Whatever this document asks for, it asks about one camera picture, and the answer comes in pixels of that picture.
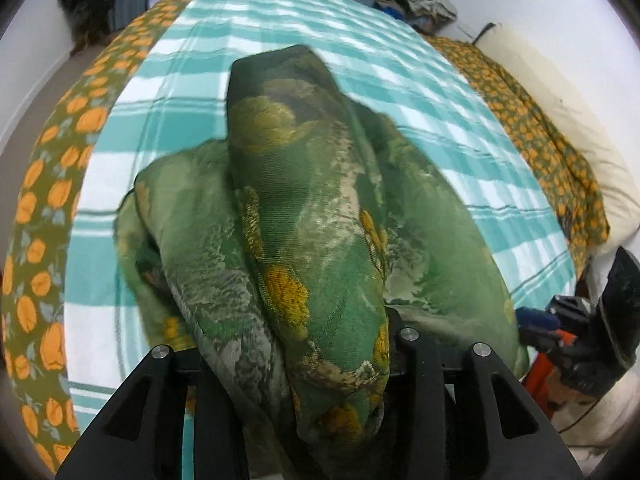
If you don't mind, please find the green landscape print garment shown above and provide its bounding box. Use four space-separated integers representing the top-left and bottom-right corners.
114 46 528 479

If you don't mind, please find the pile of clothes on bed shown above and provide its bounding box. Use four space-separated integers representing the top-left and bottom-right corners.
374 0 458 36

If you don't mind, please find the cream pillow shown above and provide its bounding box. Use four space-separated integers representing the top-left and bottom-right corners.
476 24 639 256

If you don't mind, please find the teal white plaid blanket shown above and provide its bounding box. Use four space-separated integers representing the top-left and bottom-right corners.
64 0 576 480

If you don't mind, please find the orange floral green bedsheet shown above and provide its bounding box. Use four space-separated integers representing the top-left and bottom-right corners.
1 0 610 474

